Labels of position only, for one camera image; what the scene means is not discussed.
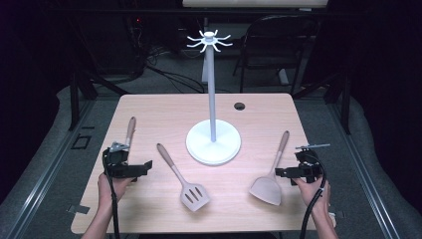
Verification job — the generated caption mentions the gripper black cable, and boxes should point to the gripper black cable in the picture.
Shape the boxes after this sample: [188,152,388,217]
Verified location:
[299,152,327,239]
[102,148,121,239]

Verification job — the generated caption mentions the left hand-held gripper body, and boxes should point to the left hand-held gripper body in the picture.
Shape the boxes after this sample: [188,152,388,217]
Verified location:
[102,140,135,183]

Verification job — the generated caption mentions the white utensil rack with hooks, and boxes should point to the white utensil rack with hooks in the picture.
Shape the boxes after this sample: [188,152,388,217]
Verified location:
[185,29,243,166]

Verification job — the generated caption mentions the grey solid spatula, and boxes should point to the grey solid spatula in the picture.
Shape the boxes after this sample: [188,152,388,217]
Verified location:
[248,129,291,207]

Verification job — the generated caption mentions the black metal frame post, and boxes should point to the black metal frame post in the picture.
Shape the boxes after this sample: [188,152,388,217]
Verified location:
[68,66,82,132]

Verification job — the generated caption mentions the black curtain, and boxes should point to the black curtain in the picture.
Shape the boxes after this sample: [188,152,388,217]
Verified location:
[347,0,422,213]

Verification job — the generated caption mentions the skimmer with wooden handle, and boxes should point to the skimmer with wooden handle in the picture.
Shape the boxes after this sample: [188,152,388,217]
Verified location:
[124,116,137,148]

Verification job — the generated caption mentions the grey slotted spatula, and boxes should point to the grey slotted spatula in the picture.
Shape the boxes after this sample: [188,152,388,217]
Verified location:
[156,142,211,213]

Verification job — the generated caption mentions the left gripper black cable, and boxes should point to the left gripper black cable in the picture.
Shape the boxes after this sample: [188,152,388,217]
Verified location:
[102,148,121,239]

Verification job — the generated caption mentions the person's left hand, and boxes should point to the person's left hand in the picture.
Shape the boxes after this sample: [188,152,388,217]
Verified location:
[97,172,135,208]

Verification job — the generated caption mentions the black folding chair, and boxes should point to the black folding chair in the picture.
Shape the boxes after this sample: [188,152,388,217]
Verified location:
[232,14,320,97]

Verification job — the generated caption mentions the black floor cables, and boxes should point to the black floor cables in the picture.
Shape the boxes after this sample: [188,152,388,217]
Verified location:
[145,46,207,95]

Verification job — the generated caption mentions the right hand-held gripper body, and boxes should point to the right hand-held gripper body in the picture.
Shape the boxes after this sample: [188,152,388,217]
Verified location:
[291,142,331,185]

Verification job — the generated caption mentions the person's right hand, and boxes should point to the person's right hand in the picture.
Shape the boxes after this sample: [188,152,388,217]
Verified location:
[292,177,332,217]

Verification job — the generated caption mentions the white desk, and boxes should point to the white desk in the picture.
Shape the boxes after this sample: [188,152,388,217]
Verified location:
[182,0,329,86]

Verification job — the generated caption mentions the grey tape piece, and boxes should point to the grey tape piece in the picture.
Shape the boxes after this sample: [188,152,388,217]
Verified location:
[67,204,91,215]

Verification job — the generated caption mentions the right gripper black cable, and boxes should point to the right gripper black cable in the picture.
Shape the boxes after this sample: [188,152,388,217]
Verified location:
[299,152,327,239]

